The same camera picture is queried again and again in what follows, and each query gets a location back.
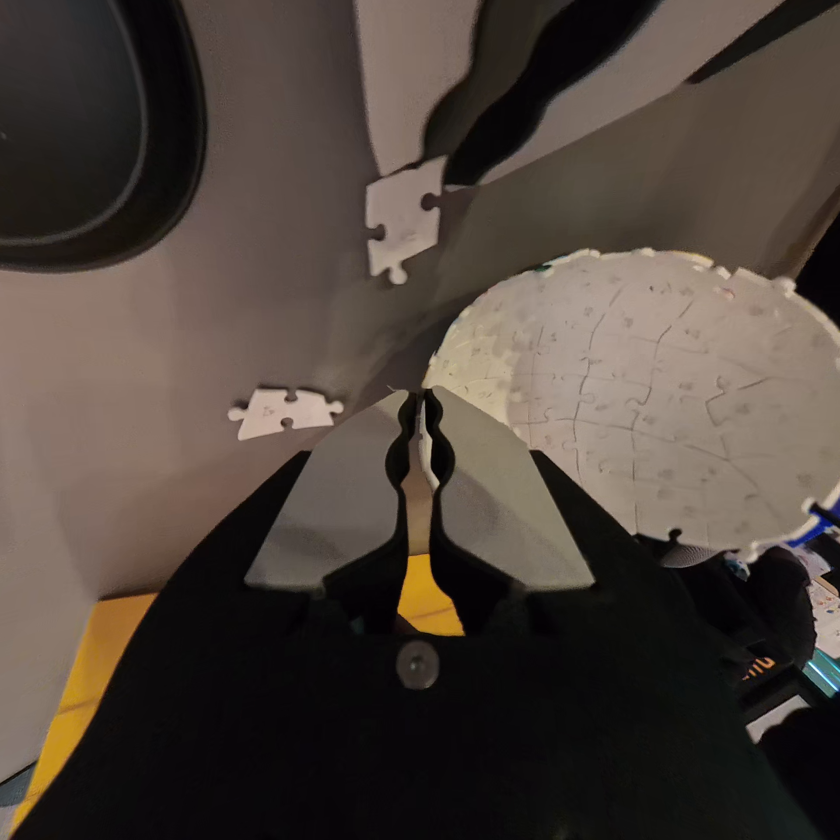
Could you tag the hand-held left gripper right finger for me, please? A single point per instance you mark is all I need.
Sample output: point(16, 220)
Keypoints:
point(512, 518)

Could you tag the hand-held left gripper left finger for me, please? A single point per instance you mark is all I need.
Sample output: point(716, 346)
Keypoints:
point(328, 518)

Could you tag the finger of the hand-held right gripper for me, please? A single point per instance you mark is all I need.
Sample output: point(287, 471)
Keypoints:
point(656, 59)
point(407, 79)

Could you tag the white puzzle piece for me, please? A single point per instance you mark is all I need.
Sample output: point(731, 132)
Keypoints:
point(400, 223)
point(275, 413)

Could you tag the half-built puzzle ball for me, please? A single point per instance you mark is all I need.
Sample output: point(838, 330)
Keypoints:
point(656, 394)

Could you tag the black bag with orange label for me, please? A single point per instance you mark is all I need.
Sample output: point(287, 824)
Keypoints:
point(754, 623)

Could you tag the black round stand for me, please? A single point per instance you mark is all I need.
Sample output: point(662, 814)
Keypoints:
point(79, 131)

